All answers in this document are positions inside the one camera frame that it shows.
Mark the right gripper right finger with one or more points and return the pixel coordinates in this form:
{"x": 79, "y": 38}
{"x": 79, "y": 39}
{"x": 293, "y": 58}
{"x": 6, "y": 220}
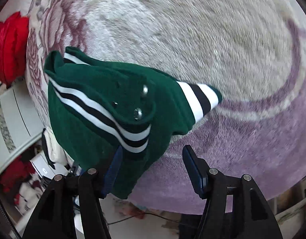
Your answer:
{"x": 235, "y": 207}

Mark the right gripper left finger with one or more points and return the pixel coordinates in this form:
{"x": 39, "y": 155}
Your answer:
{"x": 53, "y": 216}

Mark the green and cream varsity jacket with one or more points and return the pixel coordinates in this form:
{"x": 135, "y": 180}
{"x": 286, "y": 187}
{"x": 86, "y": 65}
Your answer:
{"x": 98, "y": 107}

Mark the pile of clothes in wardrobe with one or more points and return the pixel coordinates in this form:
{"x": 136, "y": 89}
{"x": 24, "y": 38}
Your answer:
{"x": 20, "y": 185}

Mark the white drawer unit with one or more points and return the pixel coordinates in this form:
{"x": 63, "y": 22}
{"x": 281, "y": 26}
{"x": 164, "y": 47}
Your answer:
{"x": 40, "y": 164}

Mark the black garment on bed edge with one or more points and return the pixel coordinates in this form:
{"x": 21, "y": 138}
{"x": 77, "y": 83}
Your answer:
{"x": 45, "y": 150}

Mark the cream fleece folded garment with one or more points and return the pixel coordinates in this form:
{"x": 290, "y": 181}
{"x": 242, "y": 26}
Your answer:
{"x": 56, "y": 154}

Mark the floral plush bed blanket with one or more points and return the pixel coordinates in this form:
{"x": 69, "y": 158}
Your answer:
{"x": 253, "y": 51}

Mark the red quilted garment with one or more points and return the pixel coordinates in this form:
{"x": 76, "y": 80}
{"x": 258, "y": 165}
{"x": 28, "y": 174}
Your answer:
{"x": 14, "y": 33}

